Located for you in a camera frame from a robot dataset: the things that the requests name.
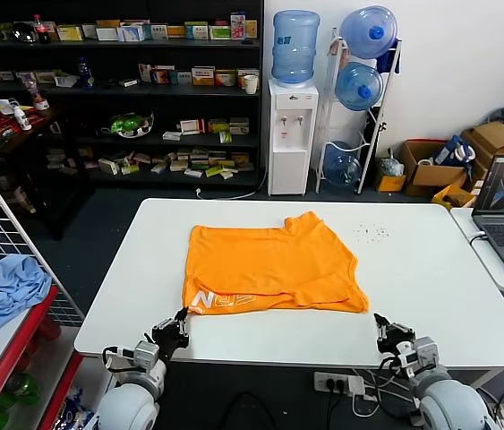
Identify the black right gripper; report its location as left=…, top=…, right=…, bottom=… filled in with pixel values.
left=373, top=313, right=415, bottom=356

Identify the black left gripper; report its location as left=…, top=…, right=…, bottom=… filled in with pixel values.
left=150, top=305, right=191, bottom=362

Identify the orange t-shirt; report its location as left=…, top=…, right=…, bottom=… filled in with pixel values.
left=182, top=211, right=372, bottom=317

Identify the blue white plastic package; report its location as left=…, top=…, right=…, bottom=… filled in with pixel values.
left=52, top=387, right=100, bottom=430

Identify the yellow open crate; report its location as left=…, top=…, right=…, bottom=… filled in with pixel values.
left=430, top=182, right=477, bottom=211

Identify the small yellow box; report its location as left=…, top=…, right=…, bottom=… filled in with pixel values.
left=372, top=172, right=408, bottom=194

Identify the red metal shelf rack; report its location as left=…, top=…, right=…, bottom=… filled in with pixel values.
left=0, top=284, right=85, bottom=430

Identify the open cardboard box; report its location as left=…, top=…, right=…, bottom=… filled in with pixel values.
left=399, top=138, right=468, bottom=198

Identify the clear plastic bag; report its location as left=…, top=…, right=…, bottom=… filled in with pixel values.
left=376, top=154, right=407, bottom=178

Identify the green plastic bottle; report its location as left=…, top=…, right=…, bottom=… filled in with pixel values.
left=0, top=372, right=41, bottom=429

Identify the light blue crumpled garment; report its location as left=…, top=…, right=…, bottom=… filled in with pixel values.
left=0, top=254, right=54, bottom=335

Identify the white metal jug rack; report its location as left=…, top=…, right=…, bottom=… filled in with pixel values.
left=314, top=27, right=404, bottom=194

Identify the blue white bag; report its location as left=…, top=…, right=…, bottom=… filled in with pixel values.
left=432, top=133, right=477, bottom=169

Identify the white water dispenser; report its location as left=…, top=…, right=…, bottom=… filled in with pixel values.
left=268, top=78, right=320, bottom=196

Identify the white red medicine box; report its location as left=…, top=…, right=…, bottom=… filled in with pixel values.
left=179, top=118, right=208, bottom=135

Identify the basket of green packets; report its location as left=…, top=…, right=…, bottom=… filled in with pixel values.
left=101, top=111, right=155, bottom=140

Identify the brown cardboard box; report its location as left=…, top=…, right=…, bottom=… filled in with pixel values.
left=460, top=120, right=504, bottom=169

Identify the dark wooden side table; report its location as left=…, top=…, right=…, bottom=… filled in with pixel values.
left=0, top=105, right=96, bottom=241

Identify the red orange medicine box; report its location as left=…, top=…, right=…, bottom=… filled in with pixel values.
left=150, top=66, right=175, bottom=85

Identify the yellow orange medicine box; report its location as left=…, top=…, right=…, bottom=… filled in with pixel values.
left=192, top=65, right=216, bottom=86

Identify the white bottle green label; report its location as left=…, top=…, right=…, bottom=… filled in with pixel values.
left=13, top=103, right=33, bottom=132

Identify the clear bottle pink label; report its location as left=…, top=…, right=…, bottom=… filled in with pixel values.
left=25, top=76, right=51, bottom=112

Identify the blue drink bottle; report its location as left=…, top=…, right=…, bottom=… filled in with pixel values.
left=75, top=56, right=96, bottom=89

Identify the open white box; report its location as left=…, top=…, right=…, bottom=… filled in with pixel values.
left=54, top=71, right=79, bottom=89

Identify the dark blue hanging cloth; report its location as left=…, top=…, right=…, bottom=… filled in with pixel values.
left=375, top=39, right=403, bottom=75

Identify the black shelving unit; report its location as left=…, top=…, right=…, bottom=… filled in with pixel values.
left=0, top=0, right=265, bottom=189

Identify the blue white medicine box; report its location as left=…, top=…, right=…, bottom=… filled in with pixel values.
left=116, top=22, right=146, bottom=42

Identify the blue water jug with label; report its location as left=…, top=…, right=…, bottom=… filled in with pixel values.
left=271, top=11, right=321, bottom=89

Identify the cola bottle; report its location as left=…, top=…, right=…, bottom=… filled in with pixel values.
left=31, top=13, right=52, bottom=45

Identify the shiny metal bowl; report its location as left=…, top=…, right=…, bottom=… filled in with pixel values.
left=11, top=20, right=37, bottom=44

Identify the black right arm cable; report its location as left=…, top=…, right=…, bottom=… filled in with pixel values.
left=379, top=353, right=414, bottom=382

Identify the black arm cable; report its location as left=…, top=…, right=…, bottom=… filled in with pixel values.
left=379, top=353, right=414, bottom=382
left=101, top=344, right=139, bottom=371

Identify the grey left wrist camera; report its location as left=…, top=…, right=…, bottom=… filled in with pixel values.
left=133, top=339, right=159, bottom=366

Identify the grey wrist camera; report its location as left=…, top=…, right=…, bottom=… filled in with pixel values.
left=397, top=336, right=439, bottom=377
left=133, top=339, right=159, bottom=366

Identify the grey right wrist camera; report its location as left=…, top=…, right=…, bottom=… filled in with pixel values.
left=397, top=336, right=439, bottom=377

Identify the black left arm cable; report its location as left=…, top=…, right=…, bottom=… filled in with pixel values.
left=101, top=344, right=139, bottom=371

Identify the black floor cable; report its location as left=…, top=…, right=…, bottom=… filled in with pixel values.
left=228, top=391, right=282, bottom=430

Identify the white power cord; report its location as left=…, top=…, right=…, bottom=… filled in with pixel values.
left=195, top=172, right=269, bottom=202

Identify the white wire grid panel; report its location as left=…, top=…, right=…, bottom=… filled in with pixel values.
left=0, top=141, right=86, bottom=331

